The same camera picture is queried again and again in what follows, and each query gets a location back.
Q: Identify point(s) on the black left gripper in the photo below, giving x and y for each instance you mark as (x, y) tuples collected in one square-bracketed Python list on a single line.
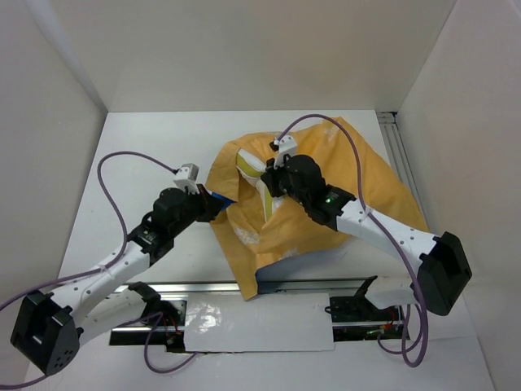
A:
[(212, 204)]

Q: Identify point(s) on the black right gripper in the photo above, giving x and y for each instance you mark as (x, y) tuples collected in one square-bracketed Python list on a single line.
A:
[(270, 175)]

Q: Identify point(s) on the white pillow yellow trim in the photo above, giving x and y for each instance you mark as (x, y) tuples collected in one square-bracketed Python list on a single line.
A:
[(251, 169)]

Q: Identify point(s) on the orange and blue pillowcase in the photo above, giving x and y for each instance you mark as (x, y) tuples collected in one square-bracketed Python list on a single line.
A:
[(276, 213)]

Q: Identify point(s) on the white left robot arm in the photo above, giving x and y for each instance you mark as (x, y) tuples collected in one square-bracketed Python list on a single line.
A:
[(51, 327)]

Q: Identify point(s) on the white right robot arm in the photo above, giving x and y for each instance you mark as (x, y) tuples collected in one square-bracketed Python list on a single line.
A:
[(437, 267)]

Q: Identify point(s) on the white cover plate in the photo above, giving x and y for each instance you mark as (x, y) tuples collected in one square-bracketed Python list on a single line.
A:
[(225, 323)]

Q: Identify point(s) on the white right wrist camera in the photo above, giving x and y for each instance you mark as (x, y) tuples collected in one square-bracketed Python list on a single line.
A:
[(285, 148)]

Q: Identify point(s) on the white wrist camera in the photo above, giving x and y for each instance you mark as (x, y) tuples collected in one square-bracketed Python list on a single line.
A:
[(185, 178), (285, 148)]

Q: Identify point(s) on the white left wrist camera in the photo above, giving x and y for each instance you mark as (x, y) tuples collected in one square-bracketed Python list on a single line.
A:
[(185, 178)]

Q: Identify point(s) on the aluminium side rail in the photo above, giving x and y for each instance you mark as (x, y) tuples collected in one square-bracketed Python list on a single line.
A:
[(396, 152)]

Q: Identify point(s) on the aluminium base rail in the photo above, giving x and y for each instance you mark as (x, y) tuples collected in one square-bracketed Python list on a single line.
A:
[(353, 318)]

